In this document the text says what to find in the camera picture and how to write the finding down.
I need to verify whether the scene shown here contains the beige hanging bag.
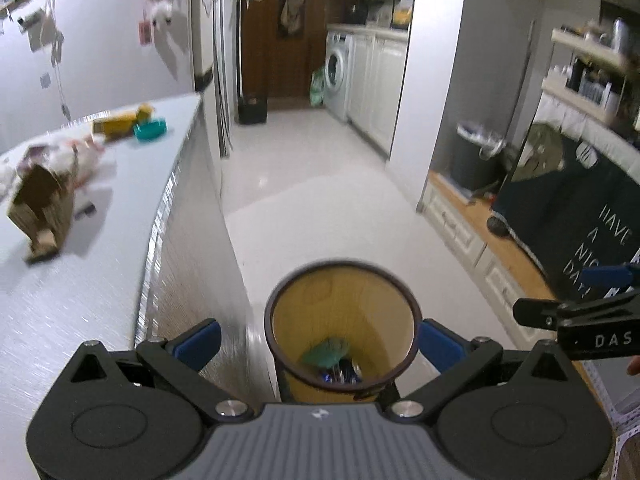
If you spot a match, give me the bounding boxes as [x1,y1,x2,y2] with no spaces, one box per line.
[279,0,307,36]

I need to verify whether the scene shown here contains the white plush wall toy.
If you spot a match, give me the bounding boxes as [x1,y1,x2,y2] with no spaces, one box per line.
[149,1,177,30]

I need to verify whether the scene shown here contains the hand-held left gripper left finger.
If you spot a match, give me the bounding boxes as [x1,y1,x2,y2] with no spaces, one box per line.
[64,318,254,423]

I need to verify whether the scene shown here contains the green crumpled wrapper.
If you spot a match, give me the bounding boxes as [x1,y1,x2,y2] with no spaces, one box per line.
[300,338,352,368]

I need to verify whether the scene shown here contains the white low drawer cabinet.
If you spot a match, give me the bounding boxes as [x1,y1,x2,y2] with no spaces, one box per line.
[416,170,558,321]

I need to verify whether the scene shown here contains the wall shelf with bottles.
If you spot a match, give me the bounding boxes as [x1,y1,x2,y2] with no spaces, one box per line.
[541,12,640,128]

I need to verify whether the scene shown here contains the green plastic bag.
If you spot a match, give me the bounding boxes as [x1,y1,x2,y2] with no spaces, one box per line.
[309,66,329,108]

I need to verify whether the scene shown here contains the white crumpled plastic bag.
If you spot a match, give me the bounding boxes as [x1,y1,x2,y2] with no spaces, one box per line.
[0,132,107,196]

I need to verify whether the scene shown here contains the silver refrigerator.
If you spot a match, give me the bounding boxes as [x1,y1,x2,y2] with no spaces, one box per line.
[190,0,238,161]

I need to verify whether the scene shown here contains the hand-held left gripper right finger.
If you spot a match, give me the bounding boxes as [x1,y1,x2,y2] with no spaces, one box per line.
[384,319,585,423]

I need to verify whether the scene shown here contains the white kitchen cabinets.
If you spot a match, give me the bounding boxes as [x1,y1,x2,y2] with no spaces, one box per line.
[346,30,412,157]

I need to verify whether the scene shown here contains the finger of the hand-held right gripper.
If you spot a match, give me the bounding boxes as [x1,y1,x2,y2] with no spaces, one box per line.
[513,290,640,332]
[581,249,640,297]

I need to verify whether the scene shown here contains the torn brown cardboard box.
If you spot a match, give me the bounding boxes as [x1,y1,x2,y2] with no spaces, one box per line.
[6,159,78,264]

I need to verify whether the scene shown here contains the white washing machine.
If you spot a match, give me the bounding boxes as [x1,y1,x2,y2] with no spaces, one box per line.
[324,30,355,122]

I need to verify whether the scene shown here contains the yellow cardboard box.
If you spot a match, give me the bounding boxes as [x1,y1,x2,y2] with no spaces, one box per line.
[92,104,157,143]

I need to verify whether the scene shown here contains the teal round ashtray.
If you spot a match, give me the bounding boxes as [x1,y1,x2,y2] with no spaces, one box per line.
[132,117,169,144]

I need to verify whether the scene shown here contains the grey bin with white liner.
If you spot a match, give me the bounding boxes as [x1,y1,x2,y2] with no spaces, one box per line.
[451,121,507,192]

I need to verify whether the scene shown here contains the dark printed cloth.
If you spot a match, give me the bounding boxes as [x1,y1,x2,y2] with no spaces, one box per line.
[487,122,640,306]

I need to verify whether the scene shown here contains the small black bin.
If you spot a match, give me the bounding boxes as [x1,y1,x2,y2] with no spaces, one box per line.
[237,95,269,126]

